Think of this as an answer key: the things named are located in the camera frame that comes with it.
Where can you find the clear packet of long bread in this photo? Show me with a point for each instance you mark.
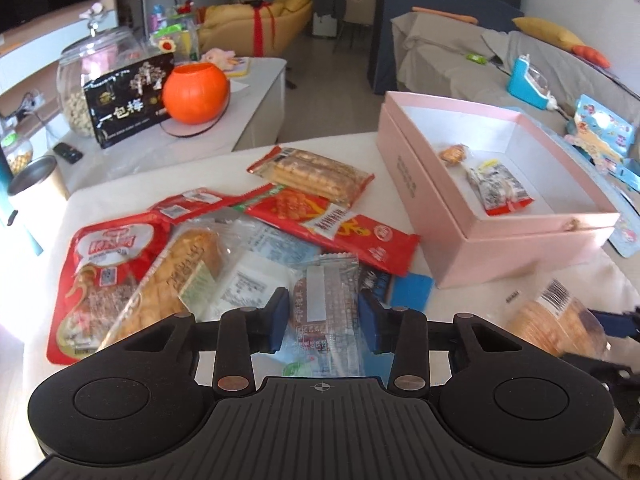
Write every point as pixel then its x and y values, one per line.
pixel 170 280

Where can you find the blue and white snack packet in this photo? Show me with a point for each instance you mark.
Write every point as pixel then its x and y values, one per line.
pixel 412 290

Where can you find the pink cardboard box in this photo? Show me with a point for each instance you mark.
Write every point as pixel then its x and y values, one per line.
pixel 430 210

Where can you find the white and red candy packet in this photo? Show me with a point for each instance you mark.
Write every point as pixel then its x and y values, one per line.
pixel 500 190

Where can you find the pink plush toy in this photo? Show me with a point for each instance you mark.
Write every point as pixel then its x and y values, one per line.
pixel 220 58

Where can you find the black plum snack box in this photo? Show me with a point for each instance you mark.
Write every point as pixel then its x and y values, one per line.
pixel 125 105

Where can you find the orange pumpkin bucket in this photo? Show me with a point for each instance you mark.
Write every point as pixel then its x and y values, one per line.
pixel 195 92

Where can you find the white side table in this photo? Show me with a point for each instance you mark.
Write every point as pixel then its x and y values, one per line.
pixel 250 105

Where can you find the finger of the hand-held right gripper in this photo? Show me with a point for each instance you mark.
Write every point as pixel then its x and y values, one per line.
pixel 582 360
pixel 612 324

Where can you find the small orange wrapped candy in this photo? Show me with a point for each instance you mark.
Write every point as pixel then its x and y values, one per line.
pixel 453 154

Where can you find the large red snack packet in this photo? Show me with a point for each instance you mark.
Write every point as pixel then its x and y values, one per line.
pixel 100 250

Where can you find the yellow sofa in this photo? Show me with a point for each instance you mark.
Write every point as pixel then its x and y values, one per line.
pixel 285 15

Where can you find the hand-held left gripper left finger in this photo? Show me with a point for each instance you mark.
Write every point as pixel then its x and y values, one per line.
pixel 278 320

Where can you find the yellow cushion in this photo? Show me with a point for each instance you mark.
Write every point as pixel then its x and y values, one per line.
pixel 547 32

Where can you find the long red snack packet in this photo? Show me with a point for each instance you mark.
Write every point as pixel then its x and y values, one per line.
pixel 340 230

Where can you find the light blue printed card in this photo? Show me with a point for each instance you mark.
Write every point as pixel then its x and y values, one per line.
pixel 624 237

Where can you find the colourful toy cluster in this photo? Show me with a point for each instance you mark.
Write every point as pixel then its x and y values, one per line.
pixel 175 30

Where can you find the clear packet with round snack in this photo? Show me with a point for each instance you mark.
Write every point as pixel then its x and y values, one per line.
pixel 320 310

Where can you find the glass jar with nuts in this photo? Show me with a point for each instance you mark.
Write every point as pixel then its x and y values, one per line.
pixel 72 90

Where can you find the clear packet of round bread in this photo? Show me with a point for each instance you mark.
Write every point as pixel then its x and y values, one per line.
pixel 550 320

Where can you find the small glass jar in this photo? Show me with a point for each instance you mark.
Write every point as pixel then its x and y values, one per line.
pixel 15 152

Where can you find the black remote control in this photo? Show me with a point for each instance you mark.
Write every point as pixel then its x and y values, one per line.
pixel 67 152

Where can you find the clear wrapper with printed label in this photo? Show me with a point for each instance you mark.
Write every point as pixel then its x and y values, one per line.
pixel 280 247

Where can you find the grey covered sofa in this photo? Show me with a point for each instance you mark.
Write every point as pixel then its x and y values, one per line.
pixel 440 60

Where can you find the small green item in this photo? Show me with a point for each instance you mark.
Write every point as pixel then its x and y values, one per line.
pixel 476 58

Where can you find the biscuit stick packet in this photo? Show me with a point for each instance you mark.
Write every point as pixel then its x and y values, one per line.
pixel 315 172

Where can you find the blue toy package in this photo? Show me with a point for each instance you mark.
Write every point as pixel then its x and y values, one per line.
pixel 597 130

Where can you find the white bin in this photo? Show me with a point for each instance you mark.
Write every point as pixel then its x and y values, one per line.
pixel 324 26

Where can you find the orange cushion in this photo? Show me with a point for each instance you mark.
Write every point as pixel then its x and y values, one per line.
pixel 592 56

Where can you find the small red snack packet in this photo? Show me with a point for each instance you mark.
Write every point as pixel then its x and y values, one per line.
pixel 180 205

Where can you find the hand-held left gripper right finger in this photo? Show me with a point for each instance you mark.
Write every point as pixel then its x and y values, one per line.
pixel 370 321

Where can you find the teal toy machine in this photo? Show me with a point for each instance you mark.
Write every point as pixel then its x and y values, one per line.
pixel 525 82

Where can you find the metal cup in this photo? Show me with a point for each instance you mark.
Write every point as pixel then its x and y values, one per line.
pixel 40 195

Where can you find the beige chair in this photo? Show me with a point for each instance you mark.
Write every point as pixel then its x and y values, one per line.
pixel 357 5

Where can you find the clear packet with white label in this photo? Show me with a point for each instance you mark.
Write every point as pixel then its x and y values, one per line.
pixel 245 282

